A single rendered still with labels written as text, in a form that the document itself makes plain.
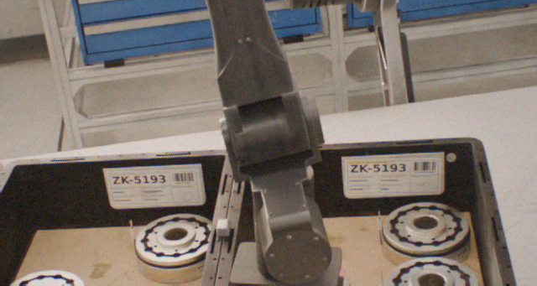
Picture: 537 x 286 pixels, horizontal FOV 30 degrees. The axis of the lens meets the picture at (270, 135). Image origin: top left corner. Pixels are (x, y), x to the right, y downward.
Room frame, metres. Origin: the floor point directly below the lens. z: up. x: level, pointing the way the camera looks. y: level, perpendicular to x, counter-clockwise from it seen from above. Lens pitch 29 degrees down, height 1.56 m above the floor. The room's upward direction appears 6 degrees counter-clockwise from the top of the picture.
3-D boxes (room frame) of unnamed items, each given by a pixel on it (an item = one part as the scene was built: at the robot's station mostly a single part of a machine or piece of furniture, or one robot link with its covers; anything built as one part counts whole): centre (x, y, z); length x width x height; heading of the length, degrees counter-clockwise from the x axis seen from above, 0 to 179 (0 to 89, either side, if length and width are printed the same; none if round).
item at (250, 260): (0.80, 0.00, 0.99); 0.10 x 0.07 x 0.07; 78
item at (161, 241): (1.03, 0.13, 0.86); 0.05 x 0.05 x 0.01
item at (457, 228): (1.00, -0.17, 0.86); 0.10 x 0.10 x 0.01
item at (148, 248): (1.03, 0.13, 0.86); 0.10 x 0.10 x 0.01
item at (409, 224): (1.00, -0.17, 0.86); 0.05 x 0.05 x 0.01
